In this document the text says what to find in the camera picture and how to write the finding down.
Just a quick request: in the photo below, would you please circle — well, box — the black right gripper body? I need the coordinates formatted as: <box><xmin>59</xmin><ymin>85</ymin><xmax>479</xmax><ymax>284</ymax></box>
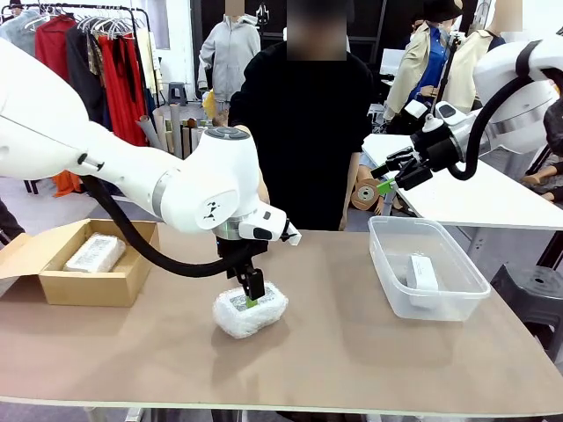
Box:
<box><xmin>411</xmin><ymin>130</ymin><xmax>464</xmax><ymax>174</ymax></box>

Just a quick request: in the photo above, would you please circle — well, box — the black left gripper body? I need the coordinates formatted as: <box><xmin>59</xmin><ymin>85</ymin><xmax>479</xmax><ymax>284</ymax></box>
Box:
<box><xmin>215</xmin><ymin>236</ymin><xmax>269</xmax><ymax>282</ymax></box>

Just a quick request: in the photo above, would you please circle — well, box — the bubble-wrapped clock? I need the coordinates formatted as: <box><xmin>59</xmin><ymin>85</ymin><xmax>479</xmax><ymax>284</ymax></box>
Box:
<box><xmin>212</xmin><ymin>280</ymin><xmax>289</xmax><ymax>339</ymax></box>
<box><xmin>62</xmin><ymin>233</ymin><xmax>128</xmax><ymax>274</ymax></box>

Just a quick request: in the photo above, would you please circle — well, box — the white unwrapped alarm clock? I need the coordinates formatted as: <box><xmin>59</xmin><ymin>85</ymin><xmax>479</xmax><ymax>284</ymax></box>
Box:
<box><xmin>404</xmin><ymin>253</ymin><xmax>441</xmax><ymax>309</ymax></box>

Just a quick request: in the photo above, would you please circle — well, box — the person's left forearm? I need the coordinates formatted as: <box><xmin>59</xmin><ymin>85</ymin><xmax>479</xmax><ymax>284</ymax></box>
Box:
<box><xmin>340</xmin><ymin>151</ymin><xmax>362</xmax><ymax>232</ymax></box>

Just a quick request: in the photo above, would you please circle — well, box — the person's right forearm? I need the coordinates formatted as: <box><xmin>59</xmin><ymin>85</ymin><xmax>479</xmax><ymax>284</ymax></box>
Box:
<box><xmin>257</xmin><ymin>169</ymin><xmax>272</xmax><ymax>207</ymax></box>

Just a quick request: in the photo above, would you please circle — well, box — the lying mannequin light blue cloth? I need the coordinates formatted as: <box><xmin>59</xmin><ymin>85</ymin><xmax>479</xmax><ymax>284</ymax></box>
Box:
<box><xmin>358</xmin><ymin>151</ymin><xmax>388</xmax><ymax>181</ymax></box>

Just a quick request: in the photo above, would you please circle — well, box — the brown paper spool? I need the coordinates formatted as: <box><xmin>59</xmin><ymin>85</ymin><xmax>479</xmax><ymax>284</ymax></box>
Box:
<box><xmin>350</xmin><ymin>175</ymin><xmax>384</xmax><ymax>212</ymax></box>

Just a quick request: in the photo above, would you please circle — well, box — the white background table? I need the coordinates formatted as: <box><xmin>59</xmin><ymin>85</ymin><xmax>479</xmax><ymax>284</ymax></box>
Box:
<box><xmin>355</xmin><ymin>133</ymin><xmax>563</xmax><ymax>256</ymax></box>

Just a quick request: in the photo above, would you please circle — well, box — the black tripod pole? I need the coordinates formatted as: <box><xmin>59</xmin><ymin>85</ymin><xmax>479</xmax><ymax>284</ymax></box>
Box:
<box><xmin>424</xmin><ymin>33</ymin><xmax>464</xmax><ymax>140</ymax></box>

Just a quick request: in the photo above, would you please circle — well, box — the mannequin beige jacket blue shirt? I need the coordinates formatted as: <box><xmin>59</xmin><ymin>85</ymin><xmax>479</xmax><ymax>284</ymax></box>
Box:
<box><xmin>382</xmin><ymin>0</ymin><xmax>464</xmax><ymax>135</ymax></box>

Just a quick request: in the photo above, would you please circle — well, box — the mannequin cream jacket navy shirt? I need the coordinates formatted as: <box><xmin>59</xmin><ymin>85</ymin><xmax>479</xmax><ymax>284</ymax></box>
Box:
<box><xmin>443</xmin><ymin>0</ymin><xmax>507</xmax><ymax>116</ymax></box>

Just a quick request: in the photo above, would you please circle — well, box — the person in black shirt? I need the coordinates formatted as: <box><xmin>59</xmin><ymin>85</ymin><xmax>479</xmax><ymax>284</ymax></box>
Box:
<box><xmin>227</xmin><ymin>0</ymin><xmax>375</xmax><ymax>232</ymax></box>

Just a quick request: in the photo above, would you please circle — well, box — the white monitor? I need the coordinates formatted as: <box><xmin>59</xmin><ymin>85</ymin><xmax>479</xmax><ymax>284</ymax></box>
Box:
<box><xmin>380</xmin><ymin>47</ymin><xmax>408</xmax><ymax>76</ymax></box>

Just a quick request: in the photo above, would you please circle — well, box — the clear plastic container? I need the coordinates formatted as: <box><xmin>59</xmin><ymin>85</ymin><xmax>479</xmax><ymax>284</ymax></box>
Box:
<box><xmin>368</xmin><ymin>215</ymin><xmax>493</xmax><ymax>323</ymax></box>

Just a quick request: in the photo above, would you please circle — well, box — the grey paper roll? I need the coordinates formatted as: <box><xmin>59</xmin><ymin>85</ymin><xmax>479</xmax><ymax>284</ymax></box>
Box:
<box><xmin>170</xmin><ymin>104</ymin><xmax>183</xmax><ymax>160</ymax></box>

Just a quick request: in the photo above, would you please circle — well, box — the open cardboard box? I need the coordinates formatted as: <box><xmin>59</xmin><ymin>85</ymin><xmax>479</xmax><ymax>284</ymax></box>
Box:
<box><xmin>0</xmin><ymin>218</ymin><xmax>160</xmax><ymax>308</ymax></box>

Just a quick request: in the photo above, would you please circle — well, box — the slanted beige paper roll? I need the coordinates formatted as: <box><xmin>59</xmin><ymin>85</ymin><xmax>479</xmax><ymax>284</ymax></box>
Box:
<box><xmin>135</xmin><ymin>114</ymin><xmax>166</xmax><ymax>153</ymax></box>

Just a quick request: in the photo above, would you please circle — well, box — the black stand leg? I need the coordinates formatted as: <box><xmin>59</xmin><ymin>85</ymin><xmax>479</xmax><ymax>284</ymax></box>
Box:
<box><xmin>535</xmin><ymin>228</ymin><xmax>563</xmax><ymax>270</ymax></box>

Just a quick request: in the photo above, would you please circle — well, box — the yellow cloth piece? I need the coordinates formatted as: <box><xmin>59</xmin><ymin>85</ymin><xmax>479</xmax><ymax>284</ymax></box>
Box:
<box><xmin>201</xmin><ymin>87</ymin><xmax>220</xmax><ymax>116</ymax></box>

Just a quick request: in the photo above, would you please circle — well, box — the grey plastic stool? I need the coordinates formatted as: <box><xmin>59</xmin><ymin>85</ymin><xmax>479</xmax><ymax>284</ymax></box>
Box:
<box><xmin>168</xmin><ymin>81</ymin><xmax>189</xmax><ymax>107</ymax></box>

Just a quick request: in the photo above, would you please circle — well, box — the orange cloth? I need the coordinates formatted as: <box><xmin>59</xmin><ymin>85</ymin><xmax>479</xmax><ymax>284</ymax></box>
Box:
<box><xmin>52</xmin><ymin>169</ymin><xmax>85</xmax><ymax>198</ymax></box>

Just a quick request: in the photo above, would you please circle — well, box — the red hanging dress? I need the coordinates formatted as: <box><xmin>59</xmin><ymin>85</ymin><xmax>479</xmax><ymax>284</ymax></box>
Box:
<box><xmin>97</xmin><ymin>33</ymin><xmax>151</xmax><ymax>149</ymax></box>

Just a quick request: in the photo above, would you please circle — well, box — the mannequin in grey hoodie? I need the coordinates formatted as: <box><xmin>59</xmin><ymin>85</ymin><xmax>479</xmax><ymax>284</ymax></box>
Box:
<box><xmin>196</xmin><ymin>0</ymin><xmax>264</xmax><ymax>106</ymax></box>

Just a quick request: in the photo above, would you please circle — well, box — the cream hanging garment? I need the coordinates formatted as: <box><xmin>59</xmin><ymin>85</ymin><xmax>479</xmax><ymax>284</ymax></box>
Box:
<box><xmin>134</xmin><ymin>28</ymin><xmax>165</xmax><ymax>96</ymax></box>

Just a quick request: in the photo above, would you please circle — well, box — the bystander dark sleeve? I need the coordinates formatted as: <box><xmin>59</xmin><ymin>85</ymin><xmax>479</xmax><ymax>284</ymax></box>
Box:
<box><xmin>0</xmin><ymin>198</ymin><xmax>26</xmax><ymax>247</ymax></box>

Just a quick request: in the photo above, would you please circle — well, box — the black hanging garment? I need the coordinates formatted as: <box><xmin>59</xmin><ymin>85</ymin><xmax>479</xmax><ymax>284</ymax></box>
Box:
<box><xmin>65</xmin><ymin>28</ymin><xmax>111</xmax><ymax>131</ymax></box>

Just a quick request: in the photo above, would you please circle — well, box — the red hanging coat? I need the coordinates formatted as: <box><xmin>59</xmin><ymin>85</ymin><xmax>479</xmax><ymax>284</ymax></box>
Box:
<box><xmin>34</xmin><ymin>15</ymin><xmax>79</xmax><ymax>87</ymax></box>

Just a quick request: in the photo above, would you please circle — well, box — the black metal clothes rack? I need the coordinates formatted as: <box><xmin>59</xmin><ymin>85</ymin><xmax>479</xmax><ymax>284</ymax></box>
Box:
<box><xmin>0</xmin><ymin>3</ymin><xmax>153</xmax><ymax>197</ymax></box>

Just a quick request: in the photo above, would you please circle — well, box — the light grey hanging garment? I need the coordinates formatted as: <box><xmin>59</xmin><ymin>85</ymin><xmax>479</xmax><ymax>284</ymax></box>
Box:
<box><xmin>0</xmin><ymin>8</ymin><xmax>44</xmax><ymax>45</ymax></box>

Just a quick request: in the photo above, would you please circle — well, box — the black right arm hose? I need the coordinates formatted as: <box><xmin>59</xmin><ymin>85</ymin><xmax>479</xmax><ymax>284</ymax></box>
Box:
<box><xmin>448</xmin><ymin>39</ymin><xmax>547</xmax><ymax>181</ymax></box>

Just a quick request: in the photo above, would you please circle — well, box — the black arm hose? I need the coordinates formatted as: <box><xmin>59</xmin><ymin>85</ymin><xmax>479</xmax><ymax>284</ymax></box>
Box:
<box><xmin>448</xmin><ymin>39</ymin><xmax>547</xmax><ymax>181</ymax></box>
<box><xmin>81</xmin><ymin>175</ymin><xmax>266</xmax><ymax>280</ymax></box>

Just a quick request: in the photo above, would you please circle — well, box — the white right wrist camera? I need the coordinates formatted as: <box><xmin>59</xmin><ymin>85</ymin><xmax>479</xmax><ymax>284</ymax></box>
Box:
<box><xmin>403</xmin><ymin>98</ymin><xmax>445</xmax><ymax>134</ymax></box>

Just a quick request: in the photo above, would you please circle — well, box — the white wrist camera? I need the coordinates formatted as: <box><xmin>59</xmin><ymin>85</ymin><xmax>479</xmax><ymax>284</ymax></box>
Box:
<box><xmin>280</xmin><ymin>218</ymin><xmax>303</xmax><ymax>247</ymax></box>
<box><xmin>403</xmin><ymin>98</ymin><xmax>445</xmax><ymax>134</ymax></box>

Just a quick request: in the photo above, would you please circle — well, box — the white wire rack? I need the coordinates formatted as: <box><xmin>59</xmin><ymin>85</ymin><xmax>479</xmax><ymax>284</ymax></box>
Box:
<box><xmin>363</xmin><ymin>103</ymin><xmax>389</xmax><ymax>134</ymax></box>

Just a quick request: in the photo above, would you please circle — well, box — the black left arm hose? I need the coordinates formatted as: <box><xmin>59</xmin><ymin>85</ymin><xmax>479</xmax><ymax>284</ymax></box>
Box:
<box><xmin>81</xmin><ymin>175</ymin><xmax>266</xmax><ymax>280</ymax></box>

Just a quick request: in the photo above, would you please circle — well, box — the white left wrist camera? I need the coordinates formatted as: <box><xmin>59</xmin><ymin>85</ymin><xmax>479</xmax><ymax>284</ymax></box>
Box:
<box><xmin>280</xmin><ymin>218</ymin><xmax>303</xmax><ymax>247</ymax></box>

